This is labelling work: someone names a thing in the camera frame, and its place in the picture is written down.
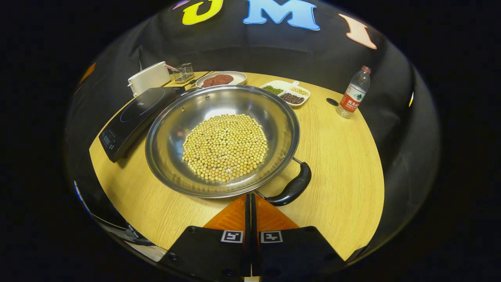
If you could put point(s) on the white divided dish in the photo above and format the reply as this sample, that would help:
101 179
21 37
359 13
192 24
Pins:
285 89

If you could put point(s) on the small soybean portion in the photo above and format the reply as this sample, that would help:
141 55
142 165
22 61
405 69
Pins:
300 91

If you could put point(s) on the red raw meat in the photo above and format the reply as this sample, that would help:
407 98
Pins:
217 80

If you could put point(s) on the white round plate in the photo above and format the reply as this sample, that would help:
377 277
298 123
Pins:
239 78

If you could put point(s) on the green mung bean portion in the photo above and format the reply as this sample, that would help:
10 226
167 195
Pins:
273 90

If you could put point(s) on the clear water bottle red label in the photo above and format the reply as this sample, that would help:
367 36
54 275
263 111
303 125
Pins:
354 96

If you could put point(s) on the black table grommet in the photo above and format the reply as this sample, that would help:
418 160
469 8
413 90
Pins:
332 102

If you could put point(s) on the white toaster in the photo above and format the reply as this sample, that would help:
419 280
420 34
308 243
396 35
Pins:
148 78

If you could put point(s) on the pink stick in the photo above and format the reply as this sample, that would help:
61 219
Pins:
170 67

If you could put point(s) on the dark red bean portion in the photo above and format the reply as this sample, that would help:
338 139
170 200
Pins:
292 98

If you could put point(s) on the stainless steel pot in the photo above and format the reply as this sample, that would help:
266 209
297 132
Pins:
274 129

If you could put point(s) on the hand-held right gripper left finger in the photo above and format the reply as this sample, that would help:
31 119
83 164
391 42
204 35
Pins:
211 250

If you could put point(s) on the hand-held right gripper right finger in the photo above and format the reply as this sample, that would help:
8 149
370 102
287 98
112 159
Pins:
293 250

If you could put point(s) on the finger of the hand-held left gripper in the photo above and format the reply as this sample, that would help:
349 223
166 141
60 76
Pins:
88 73

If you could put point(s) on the black induction cooktop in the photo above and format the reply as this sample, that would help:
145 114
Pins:
133 117

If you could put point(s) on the pile of soybeans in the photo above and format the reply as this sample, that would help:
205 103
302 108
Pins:
225 147

